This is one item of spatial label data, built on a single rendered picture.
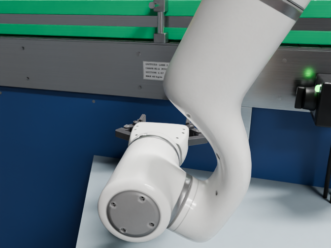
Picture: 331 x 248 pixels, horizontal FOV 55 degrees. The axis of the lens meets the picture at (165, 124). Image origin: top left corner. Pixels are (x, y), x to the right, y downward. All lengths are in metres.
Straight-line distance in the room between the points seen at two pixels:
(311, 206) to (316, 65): 0.28
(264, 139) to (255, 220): 0.19
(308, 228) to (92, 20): 0.61
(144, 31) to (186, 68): 0.41
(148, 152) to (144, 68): 0.33
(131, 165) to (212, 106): 0.13
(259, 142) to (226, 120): 0.41
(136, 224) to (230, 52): 0.21
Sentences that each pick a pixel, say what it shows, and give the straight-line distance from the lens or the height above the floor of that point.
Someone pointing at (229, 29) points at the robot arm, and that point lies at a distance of 0.30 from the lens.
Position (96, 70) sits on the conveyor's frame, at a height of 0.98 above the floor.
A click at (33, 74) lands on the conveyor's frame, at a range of 0.87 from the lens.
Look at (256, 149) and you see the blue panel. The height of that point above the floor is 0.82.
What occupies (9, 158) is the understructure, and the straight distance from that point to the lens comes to 1.06.
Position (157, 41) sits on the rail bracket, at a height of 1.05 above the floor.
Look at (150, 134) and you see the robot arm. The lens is 0.48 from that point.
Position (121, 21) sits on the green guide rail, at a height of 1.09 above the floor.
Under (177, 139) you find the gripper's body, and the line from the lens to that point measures 0.51.
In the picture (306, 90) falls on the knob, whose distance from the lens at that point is 0.63.
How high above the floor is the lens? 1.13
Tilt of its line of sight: 21 degrees down
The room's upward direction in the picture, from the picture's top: straight up
